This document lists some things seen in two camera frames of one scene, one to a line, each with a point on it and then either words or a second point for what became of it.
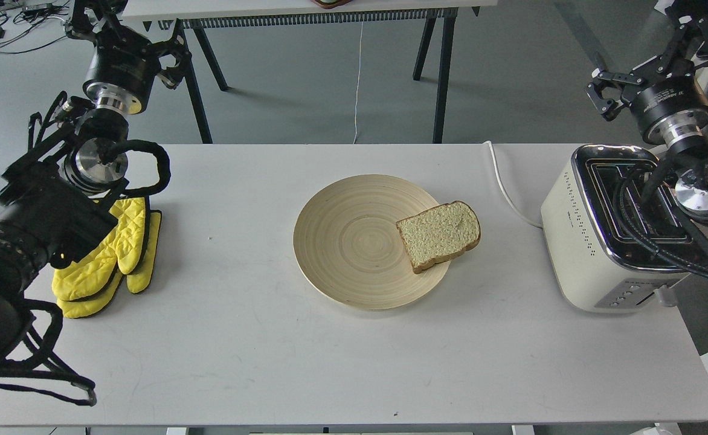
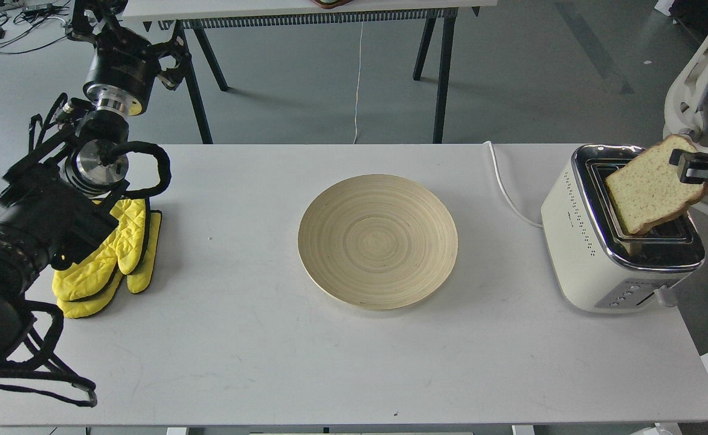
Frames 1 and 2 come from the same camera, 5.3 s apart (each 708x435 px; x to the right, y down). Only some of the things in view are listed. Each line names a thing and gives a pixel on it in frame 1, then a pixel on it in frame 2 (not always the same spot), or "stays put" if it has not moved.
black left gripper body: x=123 y=70 stays put
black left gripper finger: x=175 y=46 stays put
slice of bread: x=439 y=232 to x=647 y=188
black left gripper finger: x=171 y=77 stays put
